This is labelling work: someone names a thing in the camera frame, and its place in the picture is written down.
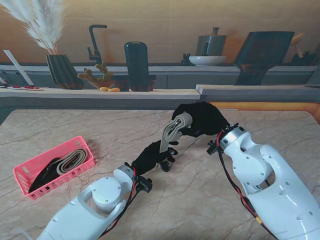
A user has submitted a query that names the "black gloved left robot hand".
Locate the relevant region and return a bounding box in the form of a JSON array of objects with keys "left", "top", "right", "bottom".
[{"left": 131, "top": 139, "right": 180, "bottom": 178}]

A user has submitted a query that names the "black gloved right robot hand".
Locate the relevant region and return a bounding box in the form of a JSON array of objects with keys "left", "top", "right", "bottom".
[{"left": 171, "top": 101, "right": 230, "bottom": 138}]

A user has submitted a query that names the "pale grey braided belt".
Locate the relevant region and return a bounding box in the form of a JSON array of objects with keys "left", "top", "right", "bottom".
[{"left": 158, "top": 111, "right": 194, "bottom": 173}]

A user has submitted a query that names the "pink plastic storage basket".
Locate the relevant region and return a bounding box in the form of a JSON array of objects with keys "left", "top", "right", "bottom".
[{"left": 13, "top": 136, "right": 96, "bottom": 201}]

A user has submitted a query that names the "tan braided belt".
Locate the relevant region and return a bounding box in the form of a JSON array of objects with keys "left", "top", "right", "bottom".
[{"left": 55, "top": 148, "right": 89, "bottom": 176}]

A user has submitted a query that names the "dark brown braided belt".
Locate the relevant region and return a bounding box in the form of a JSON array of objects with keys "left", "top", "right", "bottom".
[{"left": 28, "top": 157, "right": 62, "bottom": 194}]

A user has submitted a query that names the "printed kitchen scene backdrop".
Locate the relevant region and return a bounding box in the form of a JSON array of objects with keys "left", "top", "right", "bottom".
[{"left": 0, "top": 0, "right": 320, "bottom": 111}]

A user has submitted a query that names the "red black left arm cable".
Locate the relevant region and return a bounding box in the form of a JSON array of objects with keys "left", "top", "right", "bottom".
[{"left": 99, "top": 166, "right": 140, "bottom": 238}]

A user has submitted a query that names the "red black arm cable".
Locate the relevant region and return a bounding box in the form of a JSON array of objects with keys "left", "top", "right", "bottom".
[
  {"left": 216, "top": 131, "right": 278, "bottom": 240},
  {"left": 99, "top": 166, "right": 140, "bottom": 238}
]

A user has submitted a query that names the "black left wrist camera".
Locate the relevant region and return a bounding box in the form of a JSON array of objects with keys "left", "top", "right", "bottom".
[{"left": 136, "top": 176, "right": 153, "bottom": 193}]

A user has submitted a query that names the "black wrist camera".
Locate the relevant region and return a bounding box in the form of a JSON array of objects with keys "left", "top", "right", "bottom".
[
  {"left": 136, "top": 176, "right": 153, "bottom": 193},
  {"left": 206, "top": 140, "right": 221, "bottom": 156}
]

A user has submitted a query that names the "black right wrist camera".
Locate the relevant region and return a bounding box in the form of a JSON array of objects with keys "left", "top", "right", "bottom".
[{"left": 206, "top": 140, "right": 221, "bottom": 156}]

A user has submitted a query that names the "red black right arm cable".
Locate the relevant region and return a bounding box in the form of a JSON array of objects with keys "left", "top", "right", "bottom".
[{"left": 216, "top": 131, "right": 278, "bottom": 240}]

